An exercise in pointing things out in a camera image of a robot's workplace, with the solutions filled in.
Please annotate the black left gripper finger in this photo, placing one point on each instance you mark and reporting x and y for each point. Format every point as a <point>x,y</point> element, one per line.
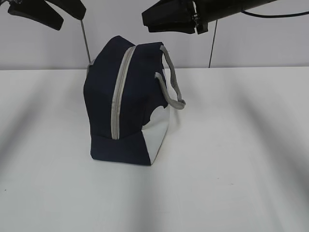
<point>75,8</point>
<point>39,12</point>

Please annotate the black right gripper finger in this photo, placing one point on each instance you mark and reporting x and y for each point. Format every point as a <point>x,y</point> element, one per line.
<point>188,28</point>
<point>174,12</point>

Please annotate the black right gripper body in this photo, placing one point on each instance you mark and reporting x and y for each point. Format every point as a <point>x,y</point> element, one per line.
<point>212,10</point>

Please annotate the navy white lunch bag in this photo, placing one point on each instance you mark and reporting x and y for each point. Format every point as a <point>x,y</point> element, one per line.
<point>128,93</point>

